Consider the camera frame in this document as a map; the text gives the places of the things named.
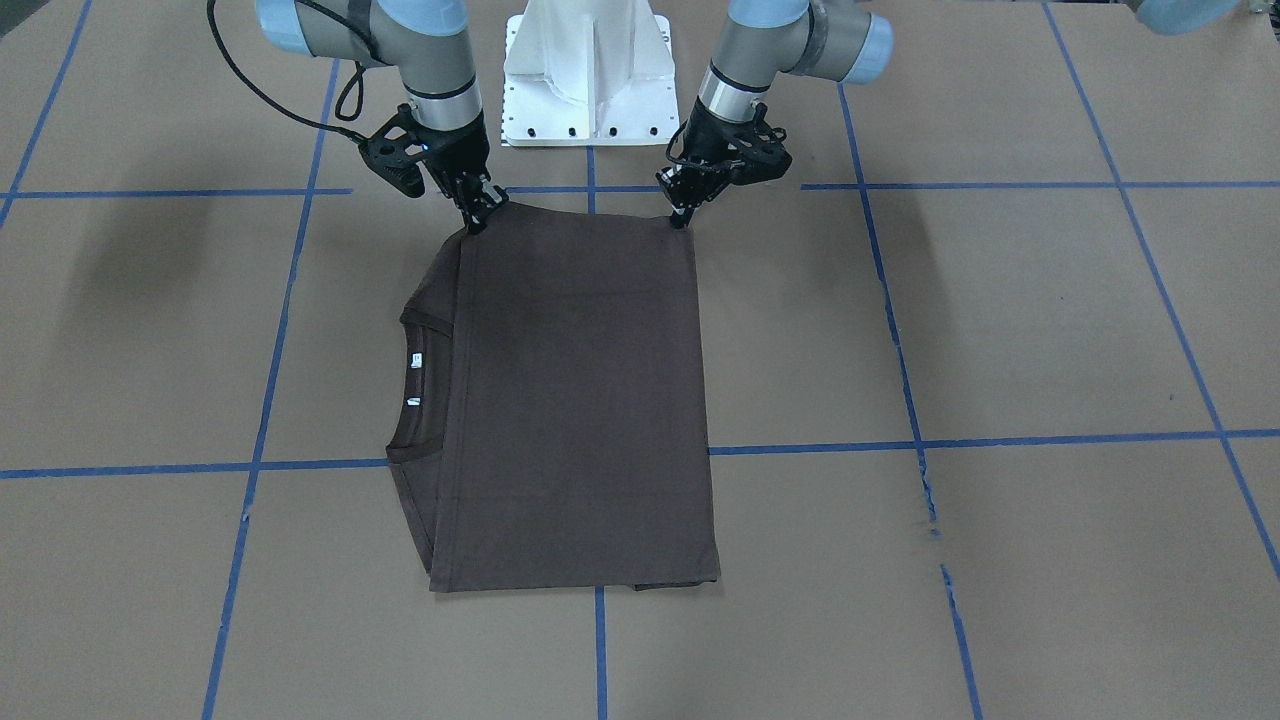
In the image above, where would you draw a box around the brown t-shirt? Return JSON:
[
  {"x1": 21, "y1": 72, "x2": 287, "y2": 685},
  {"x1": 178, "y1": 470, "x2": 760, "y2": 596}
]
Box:
[{"x1": 387, "y1": 202, "x2": 721, "y2": 593}]

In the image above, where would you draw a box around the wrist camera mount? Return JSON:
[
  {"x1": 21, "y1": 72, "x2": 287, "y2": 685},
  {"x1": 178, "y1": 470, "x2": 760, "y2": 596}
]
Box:
[
  {"x1": 357, "y1": 102, "x2": 426, "y2": 199},
  {"x1": 730, "y1": 102, "x2": 794, "y2": 186}
]

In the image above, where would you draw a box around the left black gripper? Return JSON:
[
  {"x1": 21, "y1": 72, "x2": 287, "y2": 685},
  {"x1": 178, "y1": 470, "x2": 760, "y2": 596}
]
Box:
[{"x1": 655, "y1": 101, "x2": 755, "y2": 229}]

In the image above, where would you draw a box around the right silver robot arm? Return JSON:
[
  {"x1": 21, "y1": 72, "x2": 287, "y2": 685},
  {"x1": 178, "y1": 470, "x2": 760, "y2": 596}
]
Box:
[{"x1": 255, "y1": 1, "x2": 508, "y2": 234}]

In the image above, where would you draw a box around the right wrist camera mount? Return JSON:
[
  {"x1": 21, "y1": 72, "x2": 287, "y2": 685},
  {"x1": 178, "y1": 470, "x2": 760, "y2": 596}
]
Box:
[{"x1": 357, "y1": 102, "x2": 426, "y2": 199}]

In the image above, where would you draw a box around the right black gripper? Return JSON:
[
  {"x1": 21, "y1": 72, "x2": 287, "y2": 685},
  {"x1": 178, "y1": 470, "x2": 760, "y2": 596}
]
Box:
[{"x1": 415, "y1": 111, "x2": 509, "y2": 234}]

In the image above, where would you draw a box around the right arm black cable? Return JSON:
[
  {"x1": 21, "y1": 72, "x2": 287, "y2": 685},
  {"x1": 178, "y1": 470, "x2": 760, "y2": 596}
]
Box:
[{"x1": 205, "y1": 0, "x2": 376, "y2": 146}]

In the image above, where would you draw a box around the white column base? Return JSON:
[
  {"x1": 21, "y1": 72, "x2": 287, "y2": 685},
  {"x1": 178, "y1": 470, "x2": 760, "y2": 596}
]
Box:
[{"x1": 500, "y1": 1, "x2": 680, "y2": 147}]

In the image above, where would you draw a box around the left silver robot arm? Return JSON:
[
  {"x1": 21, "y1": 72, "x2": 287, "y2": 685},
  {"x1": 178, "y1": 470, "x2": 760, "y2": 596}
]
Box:
[{"x1": 655, "y1": 1, "x2": 1277, "y2": 229}]

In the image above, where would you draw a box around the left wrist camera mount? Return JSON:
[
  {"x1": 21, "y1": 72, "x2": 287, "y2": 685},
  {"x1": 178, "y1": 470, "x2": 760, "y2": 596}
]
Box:
[{"x1": 730, "y1": 102, "x2": 794, "y2": 186}]

